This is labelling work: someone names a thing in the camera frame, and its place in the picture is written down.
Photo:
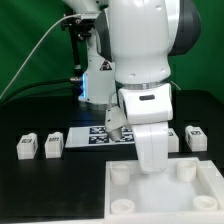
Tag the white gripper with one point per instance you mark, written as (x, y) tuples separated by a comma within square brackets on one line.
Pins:
[(151, 141)]

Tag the white square tabletop tray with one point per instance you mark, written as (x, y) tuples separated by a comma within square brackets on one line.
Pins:
[(189, 191)]

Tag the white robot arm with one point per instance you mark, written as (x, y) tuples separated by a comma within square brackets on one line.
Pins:
[(128, 45)]

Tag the white sheet with markers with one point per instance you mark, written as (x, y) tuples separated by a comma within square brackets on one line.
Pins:
[(93, 136)]

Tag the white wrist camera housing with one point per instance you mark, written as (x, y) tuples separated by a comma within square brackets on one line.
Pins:
[(115, 119)]

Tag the black camera stand pole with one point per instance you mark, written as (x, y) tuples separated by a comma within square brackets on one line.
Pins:
[(79, 31)]

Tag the grey camera on stand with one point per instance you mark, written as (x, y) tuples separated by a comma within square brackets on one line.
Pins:
[(89, 17)]

